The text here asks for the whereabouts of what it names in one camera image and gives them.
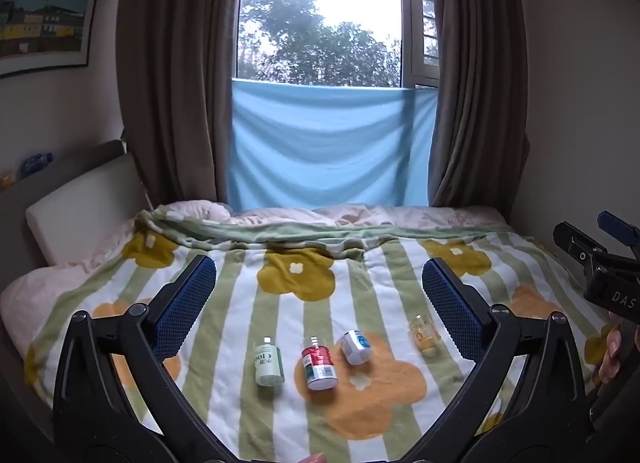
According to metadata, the framed wall poster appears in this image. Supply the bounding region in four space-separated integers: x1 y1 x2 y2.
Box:
0 0 104 80

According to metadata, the blue plastic bottle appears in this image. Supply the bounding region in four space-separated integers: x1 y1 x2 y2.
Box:
18 152 55 180

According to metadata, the white pillow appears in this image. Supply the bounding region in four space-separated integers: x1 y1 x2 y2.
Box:
25 164 147 265

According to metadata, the brown curtain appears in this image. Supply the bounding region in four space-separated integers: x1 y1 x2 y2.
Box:
424 0 532 209
115 0 248 210

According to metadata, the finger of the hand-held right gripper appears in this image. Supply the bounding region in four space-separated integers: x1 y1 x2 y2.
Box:
597 211 640 260
552 221 608 290

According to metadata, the window frame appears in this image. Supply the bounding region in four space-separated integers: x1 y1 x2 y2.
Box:
397 0 443 90

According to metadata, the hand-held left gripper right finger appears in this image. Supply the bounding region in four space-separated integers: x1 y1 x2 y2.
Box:
400 257 593 463

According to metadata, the clear glass cup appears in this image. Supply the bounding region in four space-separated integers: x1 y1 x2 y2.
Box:
408 314 441 357

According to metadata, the person's right hand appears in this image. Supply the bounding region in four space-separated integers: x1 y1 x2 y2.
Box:
597 322 624 385

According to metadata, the light blue cloth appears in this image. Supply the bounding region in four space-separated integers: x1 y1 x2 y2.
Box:
226 76 439 212

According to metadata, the green white label bottle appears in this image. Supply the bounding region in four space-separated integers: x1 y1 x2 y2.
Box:
254 336 285 387

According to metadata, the floral striped blanket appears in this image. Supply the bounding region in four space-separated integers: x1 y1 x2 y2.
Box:
25 206 623 463

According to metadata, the red label bottle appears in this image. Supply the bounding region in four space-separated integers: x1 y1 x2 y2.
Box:
300 336 338 391

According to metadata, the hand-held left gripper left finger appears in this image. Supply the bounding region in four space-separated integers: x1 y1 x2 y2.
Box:
52 254 236 463

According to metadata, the white blue label bottle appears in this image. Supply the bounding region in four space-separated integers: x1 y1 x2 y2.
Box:
339 329 372 365

